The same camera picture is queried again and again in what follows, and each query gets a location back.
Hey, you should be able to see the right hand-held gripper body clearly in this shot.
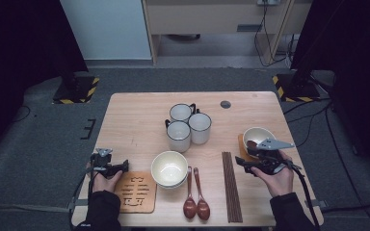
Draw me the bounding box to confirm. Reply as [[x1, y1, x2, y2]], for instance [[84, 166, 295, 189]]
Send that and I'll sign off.
[[249, 138, 296, 176]]

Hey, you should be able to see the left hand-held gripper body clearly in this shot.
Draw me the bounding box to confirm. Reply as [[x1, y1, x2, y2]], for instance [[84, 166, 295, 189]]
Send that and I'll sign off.
[[92, 147, 119, 178]]

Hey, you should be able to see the brown wooden spoon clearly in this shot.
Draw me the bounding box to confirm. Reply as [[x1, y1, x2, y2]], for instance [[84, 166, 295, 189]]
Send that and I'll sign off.
[[192, 167, 211, 221], [246, 140, 262, 152], [182, 166, 198, 220]]

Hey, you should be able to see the wooden cut-out coaster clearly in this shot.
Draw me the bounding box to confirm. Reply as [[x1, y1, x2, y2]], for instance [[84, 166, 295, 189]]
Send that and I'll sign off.
[[114, 170, 158, 215], [237, 133, 261, 163]]

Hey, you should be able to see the cream ceramic bowl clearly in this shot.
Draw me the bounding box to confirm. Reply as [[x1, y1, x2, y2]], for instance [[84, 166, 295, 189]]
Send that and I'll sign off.
[[155, 178, 188, 191], [242, 126, 278, 158], [150, 150, 189, 187]]

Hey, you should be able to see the row of brown chopsticks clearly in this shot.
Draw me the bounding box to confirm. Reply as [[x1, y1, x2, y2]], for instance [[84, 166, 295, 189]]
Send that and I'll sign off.
[[221, 151, 244, 224]]

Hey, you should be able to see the person's left hand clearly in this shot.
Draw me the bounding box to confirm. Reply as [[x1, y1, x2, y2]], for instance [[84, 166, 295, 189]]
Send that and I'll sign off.
[[89, 169, 123, 194]]

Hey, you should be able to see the person's right hand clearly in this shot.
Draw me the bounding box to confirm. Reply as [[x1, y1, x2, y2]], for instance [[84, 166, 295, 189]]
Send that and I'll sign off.
[[250, 149, 296, 198]]

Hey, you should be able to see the grey floor tape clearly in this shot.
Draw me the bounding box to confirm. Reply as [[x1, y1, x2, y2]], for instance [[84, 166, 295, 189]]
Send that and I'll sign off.
[[304, 199, 330, 209], [66, 198, 91, 210]]

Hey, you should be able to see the white enamel mug black rim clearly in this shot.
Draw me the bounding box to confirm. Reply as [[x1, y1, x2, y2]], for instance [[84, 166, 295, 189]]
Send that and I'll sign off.
[[169, 103, 197, 123], [164, 118, 192, 153], [188, 108, 213, 145]]

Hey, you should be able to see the black stand base striped edge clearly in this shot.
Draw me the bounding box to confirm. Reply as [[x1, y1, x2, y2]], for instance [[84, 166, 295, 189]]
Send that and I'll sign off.
[[272, 68, 322, 104], [51, 71, 100, 105]]

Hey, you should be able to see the black curtain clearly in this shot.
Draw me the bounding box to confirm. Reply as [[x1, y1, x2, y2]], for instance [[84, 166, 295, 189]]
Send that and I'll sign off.
[[290, 0, 370, 184], [0, 0, 89, 162]]

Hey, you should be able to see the white panel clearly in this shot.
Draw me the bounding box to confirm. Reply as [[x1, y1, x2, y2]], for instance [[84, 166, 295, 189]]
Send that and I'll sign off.
[[59, 0, 152, 61]]

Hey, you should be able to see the light wooden cabinet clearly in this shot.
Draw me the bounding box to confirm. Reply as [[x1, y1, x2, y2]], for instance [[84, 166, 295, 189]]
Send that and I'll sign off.
[[141, 0, 312, 65]]

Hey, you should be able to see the left hand-held gripper cable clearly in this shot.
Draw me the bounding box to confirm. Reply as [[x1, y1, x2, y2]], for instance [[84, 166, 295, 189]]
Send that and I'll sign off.
[[67, 158, 98, 230]]

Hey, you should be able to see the hand-held gripper cable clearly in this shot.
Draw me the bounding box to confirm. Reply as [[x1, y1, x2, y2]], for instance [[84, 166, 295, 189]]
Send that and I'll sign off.
[[285, 158, 322, 231], [67, 158, 98, 230]]

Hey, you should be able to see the black floor cable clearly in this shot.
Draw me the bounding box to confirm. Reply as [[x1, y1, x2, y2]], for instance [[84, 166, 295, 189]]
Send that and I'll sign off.
[[283, 97, 331, 116], [13, 105, 32, 123], [325, 102, 370, 231], [321, 200, 370, 215]]

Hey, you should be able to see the right hand-held gripper cable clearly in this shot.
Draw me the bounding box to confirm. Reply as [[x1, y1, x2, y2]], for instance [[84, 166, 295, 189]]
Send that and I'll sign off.
[[285, 158, 322, 231]]

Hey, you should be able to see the black hanging cable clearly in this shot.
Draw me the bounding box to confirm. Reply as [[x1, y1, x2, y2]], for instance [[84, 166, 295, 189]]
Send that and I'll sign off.
[[253, 0, 287, 67]]

